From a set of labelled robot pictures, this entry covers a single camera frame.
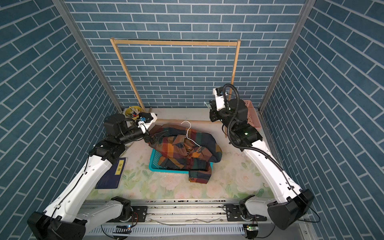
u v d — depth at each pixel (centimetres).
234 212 74
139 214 74
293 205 37
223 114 52
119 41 68
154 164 84
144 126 54
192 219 73
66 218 38
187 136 80
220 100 57
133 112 103
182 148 81
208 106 68
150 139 63
